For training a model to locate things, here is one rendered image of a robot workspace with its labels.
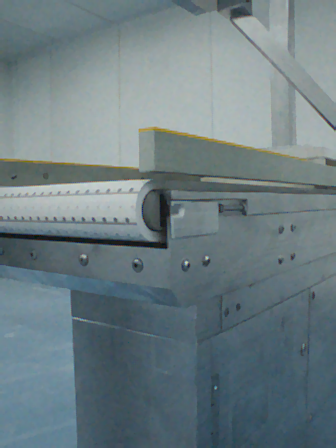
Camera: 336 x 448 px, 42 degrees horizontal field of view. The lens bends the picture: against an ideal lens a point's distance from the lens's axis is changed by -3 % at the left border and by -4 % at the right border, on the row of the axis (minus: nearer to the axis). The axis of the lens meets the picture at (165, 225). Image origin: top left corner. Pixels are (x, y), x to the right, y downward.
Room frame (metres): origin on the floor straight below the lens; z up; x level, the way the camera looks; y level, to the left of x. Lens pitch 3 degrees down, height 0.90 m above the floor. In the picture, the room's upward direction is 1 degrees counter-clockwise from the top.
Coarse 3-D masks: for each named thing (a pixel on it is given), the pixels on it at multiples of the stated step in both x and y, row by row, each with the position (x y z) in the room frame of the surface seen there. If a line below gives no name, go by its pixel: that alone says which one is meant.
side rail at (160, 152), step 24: (144, 144) 0.34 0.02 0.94; (168, 144) 0.35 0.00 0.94; (192, 144) 0.38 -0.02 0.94; (216, 144) 0.41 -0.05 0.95; (144, 168) 0.34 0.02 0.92; (168, 168) 0.35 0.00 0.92; (192, 168) 0.37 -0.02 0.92; (216, 168) 0.41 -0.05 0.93; (240, 168) 0.44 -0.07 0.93; (264, 168) 0.49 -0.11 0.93; (288, 168) 0.55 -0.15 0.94; (312, 168) 0.62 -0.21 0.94
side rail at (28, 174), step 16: (0, 160) 0.53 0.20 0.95; (0, 176) 0.53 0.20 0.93; (32, 176) 0.57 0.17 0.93; (48, 176) 0.59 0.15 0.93; (64, 176) 0.61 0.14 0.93; (80, 176) 0.64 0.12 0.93; (96, 176) 0.66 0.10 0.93; (112, 176) 0.69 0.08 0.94; (128, 176) 0.72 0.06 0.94; (144, 176) 0.75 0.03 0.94; (160, 176) 0.79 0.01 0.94; (176, 176) 0.82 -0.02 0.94; (192, 176) 0.87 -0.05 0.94
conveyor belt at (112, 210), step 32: (0, 192) 0.47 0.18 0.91; (32, 192) 0.43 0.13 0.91; (64, 192) 0.40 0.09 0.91; (96, 192) 0.37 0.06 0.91; (128, 192) 0.35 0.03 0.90; (288, 192) 0.60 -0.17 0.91; (320, 192) 0.71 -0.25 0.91; (0, 224) 0.46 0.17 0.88; (32, 224) 0.43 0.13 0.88; (64, 224) 0.40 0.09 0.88; (96, 224) 0.37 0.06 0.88; (128, 224) 0.35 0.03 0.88
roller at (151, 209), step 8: (152, 192) 0.35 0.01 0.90; (160, 192) 0.36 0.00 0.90; (144, 200) 0.35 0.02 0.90; (152, 200) 0.35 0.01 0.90; (160, 200) 0.36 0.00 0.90; (144, 208) 0.35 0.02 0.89; (152, 208) 0.35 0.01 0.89; (160, 208) 0.36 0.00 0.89; (144, 216) 0.35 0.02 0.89; (152, 216) 0.35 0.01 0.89; (160, 216) 0.36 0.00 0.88; (152, 224) 0.35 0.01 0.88; (160, 224) 0.36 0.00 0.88
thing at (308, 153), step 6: (270, 150) 0.79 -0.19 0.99; (276, 150) 0.78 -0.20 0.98; (282, 150) 0.77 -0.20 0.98; (288, 150) 0.77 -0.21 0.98; (294, 150) 0.76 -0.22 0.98; (300, 150) 0.75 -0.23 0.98; (306, 150) 0.75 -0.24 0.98; (312, 150) 0.74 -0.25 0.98; (318, 150) 0.73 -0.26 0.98; (324, 150) 0.73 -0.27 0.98; (330, 150) 0.76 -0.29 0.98; (294, 156) 0.76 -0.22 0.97; (300, 156) 0.75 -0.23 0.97; (306, 156) 0.75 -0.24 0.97; (312, 156) 0.74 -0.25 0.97; (318, 156) 0.73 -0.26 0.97; (324, 156) 0.73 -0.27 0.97; (330, 156) 0.76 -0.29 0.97; (330, 162) 0.82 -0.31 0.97
